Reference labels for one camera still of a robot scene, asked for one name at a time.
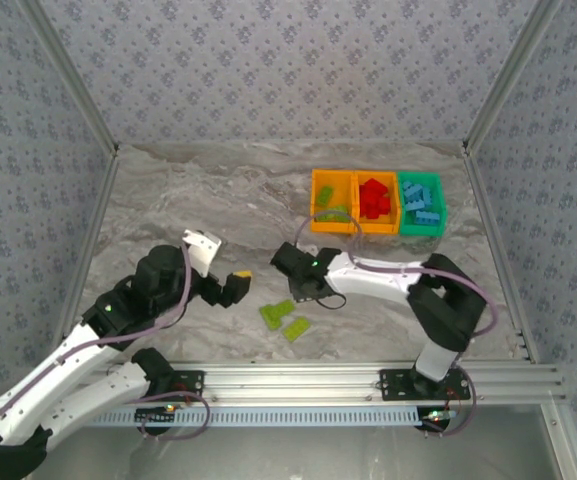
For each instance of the small green lego brick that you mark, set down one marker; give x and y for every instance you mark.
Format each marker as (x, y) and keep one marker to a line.
(344, 218)
(340, 209)

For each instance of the red lego brick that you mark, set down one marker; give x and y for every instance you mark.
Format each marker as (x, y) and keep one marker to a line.
(384, 203)
(364, 196)
(370, 211)

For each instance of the red L-shaped lego piece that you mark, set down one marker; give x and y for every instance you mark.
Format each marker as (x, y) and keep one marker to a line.
(377, 188)

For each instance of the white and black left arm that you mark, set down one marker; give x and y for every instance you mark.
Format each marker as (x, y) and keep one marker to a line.
(43, 395)

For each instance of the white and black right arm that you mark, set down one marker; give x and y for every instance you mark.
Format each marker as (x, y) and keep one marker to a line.
(368, 277)

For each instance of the green T-shaped lego piece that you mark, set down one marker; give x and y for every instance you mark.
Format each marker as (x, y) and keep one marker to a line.
(273, 316)

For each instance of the orange plastic bin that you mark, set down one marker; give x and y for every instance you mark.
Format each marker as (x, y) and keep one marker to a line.
(378, 229)
(333, 228)

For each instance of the green plastic bin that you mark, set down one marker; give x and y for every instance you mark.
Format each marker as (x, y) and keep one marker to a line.
(420, 230)

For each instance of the small controller board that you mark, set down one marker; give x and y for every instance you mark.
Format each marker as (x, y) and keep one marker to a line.
(435, 416)
(155, 414)

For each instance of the aluminium table side rail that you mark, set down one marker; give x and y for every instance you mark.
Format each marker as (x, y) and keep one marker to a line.
(483, 200)
(88, 250)

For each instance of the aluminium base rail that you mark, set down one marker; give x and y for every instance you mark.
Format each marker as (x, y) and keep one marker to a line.
(293, 380)

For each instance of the aluminium frame post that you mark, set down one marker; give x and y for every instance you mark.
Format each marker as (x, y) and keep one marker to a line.
(70, 75)
(565, 440)
(510, 75)

